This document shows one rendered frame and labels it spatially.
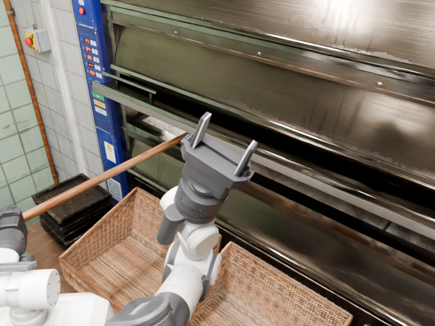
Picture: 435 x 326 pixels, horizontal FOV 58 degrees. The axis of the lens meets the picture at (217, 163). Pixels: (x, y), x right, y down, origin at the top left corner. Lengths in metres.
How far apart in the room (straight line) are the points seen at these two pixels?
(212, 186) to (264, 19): 0.66
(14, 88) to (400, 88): 2.11
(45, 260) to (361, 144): 1.58
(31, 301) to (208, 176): 0.36
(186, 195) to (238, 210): 0.93
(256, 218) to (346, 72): 0.69
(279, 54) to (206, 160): 0.65
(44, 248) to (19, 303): 1.47
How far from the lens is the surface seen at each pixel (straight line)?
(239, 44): 1.29
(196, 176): 0.65
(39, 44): 2.23
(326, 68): 1.14
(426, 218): 1.04
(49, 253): 2.18
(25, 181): 2.85
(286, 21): 1.16
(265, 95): 1.27
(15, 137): 2.70
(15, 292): 0.76
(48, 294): 0.75
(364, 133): 1.15
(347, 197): 1.08
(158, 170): 1.86
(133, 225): 2.12
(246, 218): 1.58
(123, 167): 1.54
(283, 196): 1.41
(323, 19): 1.12
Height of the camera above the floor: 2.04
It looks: 33 degrees down
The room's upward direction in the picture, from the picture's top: straight up
